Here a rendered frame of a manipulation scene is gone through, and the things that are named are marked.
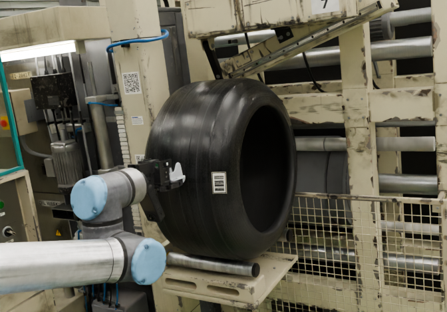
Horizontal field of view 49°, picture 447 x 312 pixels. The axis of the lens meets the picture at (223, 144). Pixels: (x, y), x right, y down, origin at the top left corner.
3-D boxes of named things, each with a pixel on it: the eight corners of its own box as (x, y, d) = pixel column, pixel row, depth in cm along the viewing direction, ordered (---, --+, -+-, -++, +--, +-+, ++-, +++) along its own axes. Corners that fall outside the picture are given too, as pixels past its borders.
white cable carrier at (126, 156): (134, 231, 184) (114, 107, 174) (143, 226, 188) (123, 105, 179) (144, 232, 181) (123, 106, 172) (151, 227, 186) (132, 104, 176)
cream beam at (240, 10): (186, 39, 181) (181, -1, 179) (220, 36, 203) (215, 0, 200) (347, 17, 151) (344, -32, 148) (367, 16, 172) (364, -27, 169)
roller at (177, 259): (161, 257, 167) (168, 248, 170) (166, 267, 169) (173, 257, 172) (252, 270, 149) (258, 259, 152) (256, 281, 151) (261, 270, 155)
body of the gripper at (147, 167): (173, 158, 128) (144, 165, 117) (175, 190, 128) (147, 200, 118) (150, 157, 131) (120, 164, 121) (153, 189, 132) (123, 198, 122)
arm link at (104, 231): (103, 283, 103) (98, 227, 102) (78, 271, 112) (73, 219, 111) (140, 271, 110) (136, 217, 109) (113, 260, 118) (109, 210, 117)
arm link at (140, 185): (137, 208, 114) (106, 205, 119) (149, 203, 118) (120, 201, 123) (134, 170, 113) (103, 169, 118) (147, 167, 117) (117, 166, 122)
